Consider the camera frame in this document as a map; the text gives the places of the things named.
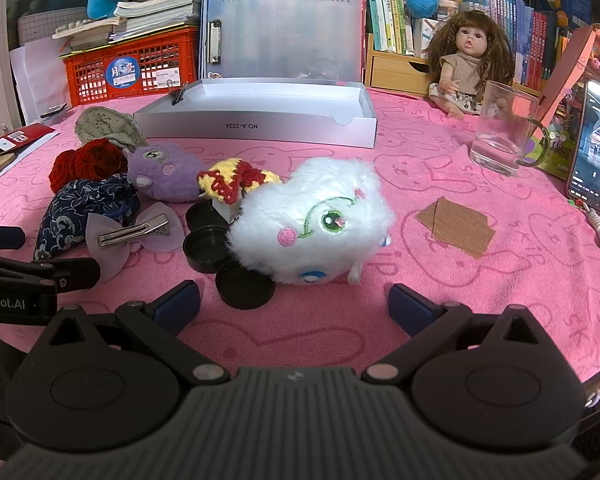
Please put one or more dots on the pink printed towel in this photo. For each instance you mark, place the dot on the pink printed towel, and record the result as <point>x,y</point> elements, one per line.
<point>305,335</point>

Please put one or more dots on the brown haired baby doll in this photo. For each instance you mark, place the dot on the brown haired baby doll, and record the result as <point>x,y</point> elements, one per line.
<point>462,67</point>

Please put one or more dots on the black smartphone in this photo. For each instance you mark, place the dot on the black smartphone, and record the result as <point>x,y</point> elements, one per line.
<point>595,150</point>

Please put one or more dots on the grey green fabric pouch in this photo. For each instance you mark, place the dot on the grey green fabric pouch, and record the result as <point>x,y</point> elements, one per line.
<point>107,125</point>

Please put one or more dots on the stack of worn books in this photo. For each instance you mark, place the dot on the stack of worn books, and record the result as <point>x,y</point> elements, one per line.
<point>150,7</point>

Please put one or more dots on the black binder clip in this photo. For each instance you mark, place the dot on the black binder clip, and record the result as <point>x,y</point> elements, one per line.
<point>179,94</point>

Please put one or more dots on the red plastic crate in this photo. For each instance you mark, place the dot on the red plastic crate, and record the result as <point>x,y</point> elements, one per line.
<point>90,77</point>

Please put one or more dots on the blue patterned fabric pouch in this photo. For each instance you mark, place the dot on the blue patterned fabric pouch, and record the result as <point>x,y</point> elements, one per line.
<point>75,210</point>

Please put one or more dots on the pink folding stand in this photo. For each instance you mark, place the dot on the pink folding stand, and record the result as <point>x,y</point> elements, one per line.
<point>570,60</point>

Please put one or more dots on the blue plush ball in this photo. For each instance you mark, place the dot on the blue plush ball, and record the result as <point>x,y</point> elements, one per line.
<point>422,2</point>

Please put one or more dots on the translucent plastic file case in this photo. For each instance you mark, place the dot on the translucent plastic file case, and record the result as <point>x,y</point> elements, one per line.
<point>290,35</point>

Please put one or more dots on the white fluffy plush toy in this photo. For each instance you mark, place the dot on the white fluffy plush toy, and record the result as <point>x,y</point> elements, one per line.
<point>310,210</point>

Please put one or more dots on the yellow red crochet piece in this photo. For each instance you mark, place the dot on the yellow red crochet piece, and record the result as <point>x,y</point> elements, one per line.
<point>235,175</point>

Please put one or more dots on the brown square patch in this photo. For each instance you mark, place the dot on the brown square patch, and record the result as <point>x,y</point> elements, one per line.
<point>450,217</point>
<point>480,245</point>

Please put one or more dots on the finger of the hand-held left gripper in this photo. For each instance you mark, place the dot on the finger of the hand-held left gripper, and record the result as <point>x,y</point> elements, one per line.
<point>2,238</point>
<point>75,274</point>

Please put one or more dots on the purple plush toy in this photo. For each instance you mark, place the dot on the purple plush toy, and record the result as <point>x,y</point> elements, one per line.
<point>162,172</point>

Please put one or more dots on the wooden drawer organizer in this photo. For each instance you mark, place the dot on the wooden drawer organizer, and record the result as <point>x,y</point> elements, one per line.
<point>395,72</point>

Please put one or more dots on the clear glass cup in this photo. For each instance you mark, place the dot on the clear glass cup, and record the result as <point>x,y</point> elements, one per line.
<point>500,130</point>

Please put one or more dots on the black round lid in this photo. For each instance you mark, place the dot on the black round lid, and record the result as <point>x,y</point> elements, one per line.
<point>205,252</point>
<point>242,287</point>
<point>200,215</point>

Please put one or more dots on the small dark card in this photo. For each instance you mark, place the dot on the small dark card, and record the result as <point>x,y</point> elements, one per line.
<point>54,110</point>

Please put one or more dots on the translucent bow hair clip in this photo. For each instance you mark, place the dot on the translucent bow hair clip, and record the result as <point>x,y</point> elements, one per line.
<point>130,235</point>

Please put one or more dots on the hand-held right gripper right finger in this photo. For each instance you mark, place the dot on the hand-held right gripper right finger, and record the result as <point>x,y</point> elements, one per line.
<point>410,307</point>

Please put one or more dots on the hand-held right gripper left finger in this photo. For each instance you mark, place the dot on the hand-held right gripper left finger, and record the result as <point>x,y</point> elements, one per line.
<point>177,305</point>

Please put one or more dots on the silver cardboard box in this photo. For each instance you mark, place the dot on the silver cardboard box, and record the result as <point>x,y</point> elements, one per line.
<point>260,122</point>

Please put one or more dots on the red envelope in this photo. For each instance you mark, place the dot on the red envelope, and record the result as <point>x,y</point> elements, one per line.
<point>15,140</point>

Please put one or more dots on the row of upright books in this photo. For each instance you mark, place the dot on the row of upright books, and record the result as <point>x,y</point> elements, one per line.
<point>395,5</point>

